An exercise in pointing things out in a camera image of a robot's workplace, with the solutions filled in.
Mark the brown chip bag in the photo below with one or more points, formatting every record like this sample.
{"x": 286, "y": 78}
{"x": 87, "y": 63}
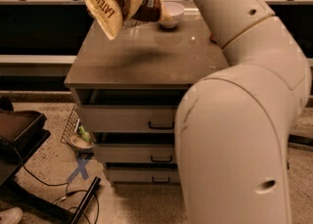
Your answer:
{"x": 109, "y": 15}

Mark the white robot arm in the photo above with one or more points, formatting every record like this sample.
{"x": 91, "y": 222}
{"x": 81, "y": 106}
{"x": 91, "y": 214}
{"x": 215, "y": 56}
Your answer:
{"x": 232, "y": 127}

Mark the white ceramic bowl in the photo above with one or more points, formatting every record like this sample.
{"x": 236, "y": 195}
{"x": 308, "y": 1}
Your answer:
{"x": 172, "y": 14}

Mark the grey drawer cabinet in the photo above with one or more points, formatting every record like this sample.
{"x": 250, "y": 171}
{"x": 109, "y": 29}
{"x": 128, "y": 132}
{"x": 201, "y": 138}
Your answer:
{"x": 145, "y": 66}

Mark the top drawer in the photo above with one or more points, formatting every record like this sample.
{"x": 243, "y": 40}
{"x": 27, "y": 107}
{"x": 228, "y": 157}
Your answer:
{"x": 127, "y": 119}

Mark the drawer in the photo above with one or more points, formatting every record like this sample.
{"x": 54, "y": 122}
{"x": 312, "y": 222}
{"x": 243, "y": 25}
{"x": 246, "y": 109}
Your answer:
{"x": 136, "y": 153}
{"x": 127, "y": 119}
{"x": 136, "y": 175}

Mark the small bowl in basket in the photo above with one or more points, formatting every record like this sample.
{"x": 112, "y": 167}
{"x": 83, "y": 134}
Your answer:
{"x": 79, "y": 143}

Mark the middle drawer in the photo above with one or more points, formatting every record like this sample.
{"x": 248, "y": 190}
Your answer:
{"x": 136, "y": 153}

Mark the black cart with tray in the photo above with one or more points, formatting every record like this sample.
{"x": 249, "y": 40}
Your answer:
{"x": 22, "y": 134}

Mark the bottom drawer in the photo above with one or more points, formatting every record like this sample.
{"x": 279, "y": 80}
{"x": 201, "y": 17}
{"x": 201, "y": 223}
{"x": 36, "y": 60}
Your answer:
{"x": 136, "y": 175}

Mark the black stand leg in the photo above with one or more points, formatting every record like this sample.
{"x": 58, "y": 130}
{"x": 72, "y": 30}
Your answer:
{"x": 301, "y": 142}

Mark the white shoe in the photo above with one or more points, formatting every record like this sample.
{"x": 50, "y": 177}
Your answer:
{"x": 11, "y": 216}

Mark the wire basket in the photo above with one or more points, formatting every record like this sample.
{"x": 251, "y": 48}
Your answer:
{"x": 75, "y": 127}

